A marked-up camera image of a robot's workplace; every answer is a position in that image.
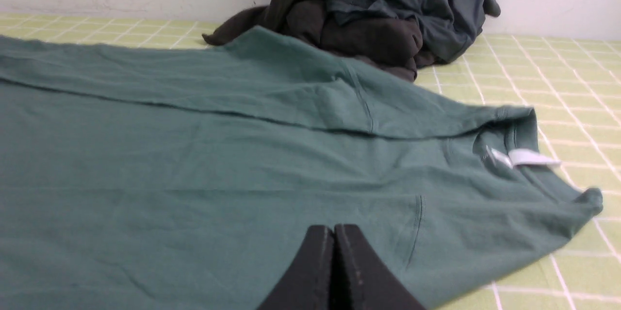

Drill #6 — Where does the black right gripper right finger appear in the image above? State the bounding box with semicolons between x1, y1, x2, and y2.
333;224;424;310

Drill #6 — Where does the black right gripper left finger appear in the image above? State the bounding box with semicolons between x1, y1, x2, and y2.
258;225;334;310

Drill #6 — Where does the green long-sleeved shirt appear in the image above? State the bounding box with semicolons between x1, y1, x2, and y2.
1;28;603;310

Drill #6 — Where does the dark brown crumpled garment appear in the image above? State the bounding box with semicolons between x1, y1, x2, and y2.
203;0;437;82

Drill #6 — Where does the green checkered tablecloth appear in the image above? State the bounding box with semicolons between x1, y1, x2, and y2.
0;13;621;310

